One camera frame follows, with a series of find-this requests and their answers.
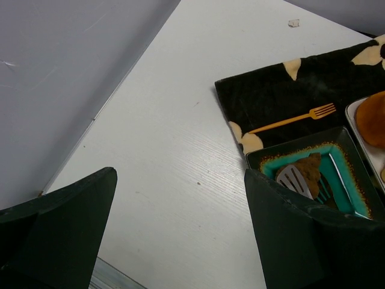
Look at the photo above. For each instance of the aluminium table frame rail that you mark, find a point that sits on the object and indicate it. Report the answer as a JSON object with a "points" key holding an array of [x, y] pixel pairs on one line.
{"points": [[106, 276]]}

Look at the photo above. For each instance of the large sugared round bread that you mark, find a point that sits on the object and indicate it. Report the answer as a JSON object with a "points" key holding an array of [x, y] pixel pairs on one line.
{"points": [[370, 120]]}

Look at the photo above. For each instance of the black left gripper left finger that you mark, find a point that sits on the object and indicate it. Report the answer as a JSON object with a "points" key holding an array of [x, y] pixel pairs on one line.
{"points": [[52, 241]]}

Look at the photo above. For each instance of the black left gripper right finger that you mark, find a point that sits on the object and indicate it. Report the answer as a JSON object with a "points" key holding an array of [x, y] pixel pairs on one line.
{"points": [[303, 244]]}

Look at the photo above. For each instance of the orange plastic fork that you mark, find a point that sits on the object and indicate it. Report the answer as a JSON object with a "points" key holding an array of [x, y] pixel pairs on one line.
{"points": [[315, 114]]}

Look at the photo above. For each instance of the small white scrap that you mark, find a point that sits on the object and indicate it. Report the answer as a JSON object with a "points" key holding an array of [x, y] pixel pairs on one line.
{"points": [[294, 23]]}

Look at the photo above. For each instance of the golden croissant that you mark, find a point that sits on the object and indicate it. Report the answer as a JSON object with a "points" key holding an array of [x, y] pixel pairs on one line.
{"points": [[382, 175]]}

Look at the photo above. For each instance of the teal square plate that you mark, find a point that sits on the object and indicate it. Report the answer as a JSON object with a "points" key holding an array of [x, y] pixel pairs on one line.
{"points": [[344, 184]]}

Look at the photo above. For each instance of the brown chocolate croissant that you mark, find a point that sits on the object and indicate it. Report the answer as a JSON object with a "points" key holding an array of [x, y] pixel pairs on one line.
{"points": [[309, 168]]}

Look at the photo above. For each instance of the black floral placemat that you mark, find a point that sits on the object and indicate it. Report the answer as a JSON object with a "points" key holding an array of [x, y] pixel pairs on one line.
{"points": [[268, 95]]}

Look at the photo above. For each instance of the metal tongs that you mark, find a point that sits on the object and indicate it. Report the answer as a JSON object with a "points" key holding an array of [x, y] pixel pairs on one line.
{"points": [[291, 178]]}

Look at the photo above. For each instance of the white rectangular tray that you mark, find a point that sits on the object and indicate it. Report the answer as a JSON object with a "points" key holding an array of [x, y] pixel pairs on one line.
{"points": [[374, 156]]}

